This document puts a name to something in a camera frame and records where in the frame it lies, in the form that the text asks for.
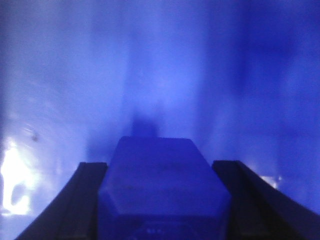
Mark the large blue bin right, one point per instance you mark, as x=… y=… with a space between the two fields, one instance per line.
x=240 y=78

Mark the blue rectangular plastic part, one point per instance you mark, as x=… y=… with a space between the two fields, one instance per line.
x=161 y=189

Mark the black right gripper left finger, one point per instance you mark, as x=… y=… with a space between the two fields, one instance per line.
x=73 y=213

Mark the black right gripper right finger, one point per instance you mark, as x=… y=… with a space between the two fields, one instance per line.
x=261 y=212

